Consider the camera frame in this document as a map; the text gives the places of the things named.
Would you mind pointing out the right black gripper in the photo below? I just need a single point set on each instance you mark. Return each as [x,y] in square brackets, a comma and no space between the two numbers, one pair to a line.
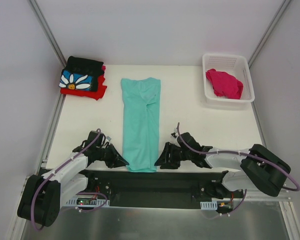
[174,154]

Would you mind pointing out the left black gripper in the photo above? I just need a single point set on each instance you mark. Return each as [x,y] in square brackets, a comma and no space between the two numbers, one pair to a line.
[110,155]

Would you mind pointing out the teal t shirt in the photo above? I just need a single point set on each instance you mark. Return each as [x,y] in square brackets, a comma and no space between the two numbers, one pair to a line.
[141,123]

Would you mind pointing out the white plastic basket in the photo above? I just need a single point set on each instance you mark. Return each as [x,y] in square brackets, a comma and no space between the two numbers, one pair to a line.
[236,66]

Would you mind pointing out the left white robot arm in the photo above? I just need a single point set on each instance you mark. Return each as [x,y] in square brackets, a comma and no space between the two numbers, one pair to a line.
[44,195]

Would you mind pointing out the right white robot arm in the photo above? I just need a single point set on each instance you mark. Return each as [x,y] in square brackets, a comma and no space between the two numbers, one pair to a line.
[254,168]

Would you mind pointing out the red folded t shirt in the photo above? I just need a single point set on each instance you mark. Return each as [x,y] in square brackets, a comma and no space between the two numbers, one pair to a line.
[89,94]

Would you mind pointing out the magenta t shirt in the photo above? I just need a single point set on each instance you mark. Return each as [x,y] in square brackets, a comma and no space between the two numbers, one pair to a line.
[224,84]

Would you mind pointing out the pink folded t shirt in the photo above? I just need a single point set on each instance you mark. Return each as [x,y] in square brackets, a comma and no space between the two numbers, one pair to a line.
[104,69]

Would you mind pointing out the left white cable duct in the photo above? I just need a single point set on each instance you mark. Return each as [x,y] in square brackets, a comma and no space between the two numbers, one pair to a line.
[85,202]

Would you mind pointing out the white cable duct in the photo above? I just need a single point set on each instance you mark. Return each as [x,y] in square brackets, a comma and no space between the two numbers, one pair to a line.
[209,205]
[85,202]

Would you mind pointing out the right white cable duct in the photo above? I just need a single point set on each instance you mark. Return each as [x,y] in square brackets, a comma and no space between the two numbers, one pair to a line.
[209,205]

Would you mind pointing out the left aluminium frame post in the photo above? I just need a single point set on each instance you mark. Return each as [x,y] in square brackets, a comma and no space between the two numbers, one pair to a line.
[47,31]

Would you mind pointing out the aluminium frame post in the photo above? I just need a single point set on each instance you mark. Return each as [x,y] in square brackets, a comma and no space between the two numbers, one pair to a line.
[284,6]
[47,31]

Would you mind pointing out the right aluminium frame post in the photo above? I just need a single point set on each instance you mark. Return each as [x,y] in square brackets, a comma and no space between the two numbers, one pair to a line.
[284,6]

